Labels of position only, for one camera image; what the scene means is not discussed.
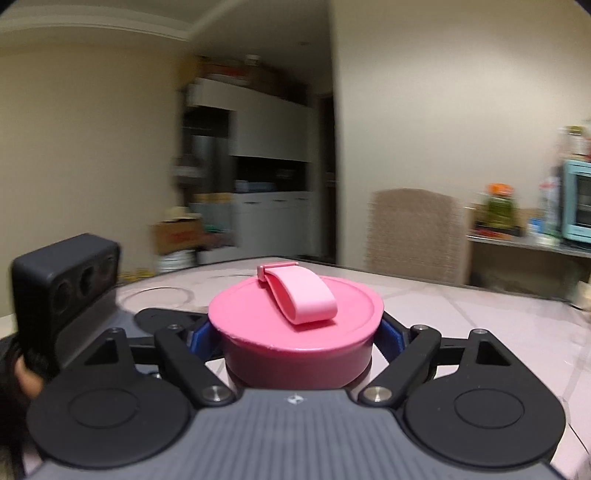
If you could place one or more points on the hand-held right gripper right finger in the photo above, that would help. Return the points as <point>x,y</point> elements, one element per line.
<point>390,335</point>

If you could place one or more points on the light blue toaster oven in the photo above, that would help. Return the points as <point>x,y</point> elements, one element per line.
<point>577,203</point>

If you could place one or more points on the cardboard box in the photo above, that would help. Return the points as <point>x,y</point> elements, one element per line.
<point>178,235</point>

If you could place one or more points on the side table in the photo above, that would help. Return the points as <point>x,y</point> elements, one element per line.
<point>521,258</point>

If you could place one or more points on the person's left hand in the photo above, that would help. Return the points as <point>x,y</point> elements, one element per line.
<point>28,381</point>

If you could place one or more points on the white and grey cabinet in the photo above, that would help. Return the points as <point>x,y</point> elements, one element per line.
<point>268,138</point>

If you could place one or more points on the green bottle with orange cap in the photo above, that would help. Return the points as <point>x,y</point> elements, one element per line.
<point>501,207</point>

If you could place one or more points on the white plastic bottle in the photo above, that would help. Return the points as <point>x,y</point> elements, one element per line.
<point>549,207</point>

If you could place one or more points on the white bucket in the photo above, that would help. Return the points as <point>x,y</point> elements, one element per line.
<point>178,262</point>

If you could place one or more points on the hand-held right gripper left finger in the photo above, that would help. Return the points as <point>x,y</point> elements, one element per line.
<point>201,340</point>

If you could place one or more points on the woven beige chair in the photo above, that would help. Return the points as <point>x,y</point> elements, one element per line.
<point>415,235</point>

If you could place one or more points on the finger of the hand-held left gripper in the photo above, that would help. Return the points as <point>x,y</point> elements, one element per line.
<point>161,318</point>

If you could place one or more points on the boxes on cabinet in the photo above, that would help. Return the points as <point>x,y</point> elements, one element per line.
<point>231,71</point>

